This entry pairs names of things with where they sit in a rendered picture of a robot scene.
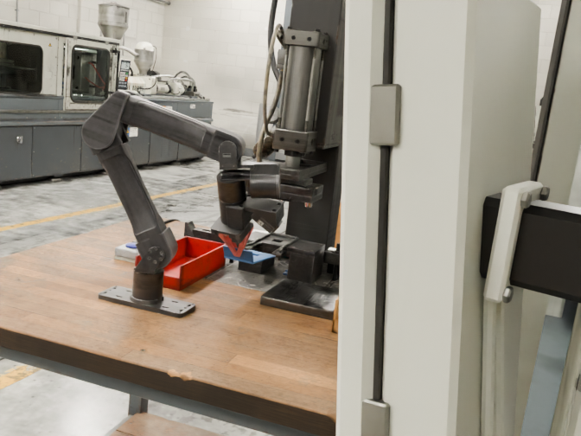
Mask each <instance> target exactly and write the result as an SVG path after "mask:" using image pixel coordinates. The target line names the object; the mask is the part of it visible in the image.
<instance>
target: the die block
mask: <svg viewBox="0 0 581 436"><path fill-rule="evenodd" d="M275 250H277V249H276V248H271V247H263V246H259V247H258V249H257V250H255V251H257V252H261V253H268V254H272V252H273V251H275ZM324 250H325V248H324V249H323V250H322V251H321V252H320V253H318V254H317V255H316V256H311V255H307V254H301V253H293V252H289V251H287V253H286V255H285V257H290V258H289V266H288V273H287V279H292V280H296V281H300V282H304V283H309V284H312V283H313V282H315V281H316V280H317V279H318V278H319V277H320V276H321V275H322V264H323V255H324ZM274 260H275V257H274V258H271V259H268V260H264V261H260V262H258V263H255V264H249V263H245V262H241V261H239V266H238V270H242V271H246V272H250V273H258V274H262V273H263V272H265V271H266V270H268V269H269V268H271V267H272V266H274Z"/></svg>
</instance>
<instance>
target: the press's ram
mask: <svg viewBox="0 0 581 436"><path fill-rule="evenodd" d="M284 154H285V155H286V159H285V162H284V163H280V164H279V165H280V180H281V182H280V191H281V193H280V198H271V199H275V200H278V201H279V202H283V203H284V202H293V201H297V202H305V204H304V205H305V207H306V208H311V207H312V203H313V202H315V201H317V200H319V199H321V198H322V191H323V184H318V183H313V178H310V177H312V176H315V175H318V174H321V173H323V172H326V171H327V165H328V163H327V162H320V161H314V160H308V159H303V158H301V157H302V156H300V155H301V153H300V152H298V151H287V150H284Z"/></svg>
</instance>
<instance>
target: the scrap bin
mask: <svg viewBox="0 0 581 436"><path fill-rule="evenodd" d="M176 241H177V244H178V250H177V253H176V255H175V257H174V258H173V259H172V261H170V263H169V264H168V265H167V266H166V267H164V268H163V270H164V275H163V287H164V288H169V289H172V290H176V291H181V290H183V289H184V288H186V287H188V286H190V285H192V284H193V283H195V282H197V281H198V280H200V279H203V278H204V277H206V276H208V275H209V274H211V273H213V272H215V271H217V270H218V269H220V268H222V267H223V266H225V263H226V258H224V250H223V246H224V245H225V246H226V245H227V244H225V243H220V242H216V241H211V240H203V239H199V238H195V237H190V236H184V237H182V238H180V239H178V240H176ZM140 261H141V256H140V254H139V255H137V256H136V260H135V266H137V265H138V263H139V262H140Z"/></svg>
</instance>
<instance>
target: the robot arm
mask: <svg viewBox="0 0 581 436"><path fill-rule="evenodd" d="M129 125H131V126H134V127H137V128H140V129H143V130H146V131H149V132H152V133H154V134H156V135H158V136H161V137H163V138H167V139H169V140H172V141H174V142H177V143H179V144H183V145H185V146H187V147H189V148H191V149H193V150H195V151H198V152H200V153H202V154H205V155H206V157H208V158H211V159H213V160H215V161H218V162H219V166H220V170H222V171H221V172H219V173H218V174H217V176H216V181H217V189H218V197H219V205H220V217H219V218H218V219H217V220H216V222H215V223H214V224H213V225H212V227H211V228H210V230H211V234H215V235H219V237H220V238H221V239H222V240H223V241H224V242H225V243H226V244H227V246H228V247H229V249H230V250H231V252H232V253H233V255H234V256H236V257H240V255H241V254H242V251H243V249H244V248H245V246H246V243H247V242H248V240H249V238H250V235H251V233H252V231H253V229H254V226H253V222H250V221H251V220H252V219H253V220H254V221H255V222H257V223H258V224H259V225H260V226H261V227H262V228H263V229H265V230H266V231H267V232H268V233H271V232H273V233H274V232H275V231H276V230H277V229H278V228H279V226H280V225H281V224H282V222H283V221H282V219H283V217H284V203H283V202H279V201H274V200H270V199H266V198H280V193H281V191H280V182H281V180H280V165H279V163H277V162H261V163H256V162H241V157H242V156H243V155H244V153H245V151H246V143H245V140H244V139H243V138H242V137H241V136H240V135H239V134H237V133H234V132H232V131H229V130H226V129H224V128H221V127H220V128H219V127H217V126H214V125H210V124H208V123H204V122H201V121H199V120H197V119H192V118H190V117H188V116H186V115H183V114H181V113H179V112H175V111H172V110H170V109H168V108H166V107H163V106H160V105H157V104H155V103H153V102H150V101H148V100H147V99H144V98H141V97H139V93H136V92H133V91H125V92H124V91H117V92H114V93H113V94H112V95H111V96H110V97H109V98H108V99H107V100H106V101H105V102H104V103H103V104H102V105H101V106H100V107H99V108H98V109H97V110H96V111H95V112H94V113H93V114H92V115H91V116H90V117H89V118H88V119H87V120H86V121H85V123H84V124H83V126H82V128H81V136H82V139H83V141H84V142H85V144H86V145H88V146H89V148H90V150H91V152H92V154H93V155H97V158H98V160H99V162H100V163H101V165H102V167H103V168H104V169H105V171H106V173H107V175H108V176H109V178H110V180H111V182H112V185H113V187H114V189H115V190H116V193H117V195H118V198H119V200H120V201H121V203H122V205H123V208H124V211H125V213H126V214H127V216H128V219H129V221H130V223H131V226H132V231H133V233H134V236H135V238H136V240H137V243H136V244H135V245H136V247H137V250H138V252H139V254H140V256H141V261H140V262H139V263H138V265H137V266H134V269H133V282H132V289H130V288H125V287H122V286H117V285H115V286H113V287H110V288H108V289H106V290H104V291H102V292H99V295H98V299H101V300H105V301H109V302H113V303H116V304H120V305H127V306H130V307H134V308H138V309H141V310H145V311H152V312H155V313H159V314H163V315H166V316H170V317H177V318H183V317H185V316H187V315H188V314H189V313H190V312H192V311H194V310H195V304H193V303H189V302H186V301H181V300H178V299H174V298H167V297H164V295H163V275H164V270H163V268H164V267H166V266H167V265H168V264H169V263H170V261H172V259H173V258H174V257H175V255H176V253H177V250H178V244H177V241H176V238H175V236H174V234H173V232H172V230H171V228H170V227H166V225H165V223H164V221H163V218H162V217H161V216H160V215H159V214H158V212H157V210H156V207H155V205H154V203H153V201H152V200H151V197H150V194H149V192H148V190H147V189H146V186H145V184H144V181H143V179H142V177H141V175H140V173H139V171H138V169H137V166H136V164H135V161H134V159H133V156H132V152H131V148H130V146H129V145H128V143H127V142H129V141H131V140H130V138H129V136H128V134H127V131H128V128H129ZM238 169H249V170H238ZM246 181H247V191H248V192H247V191H246ZM236 243H239V248H238V251H236V250H235V247H237V245H236Z"/></svg>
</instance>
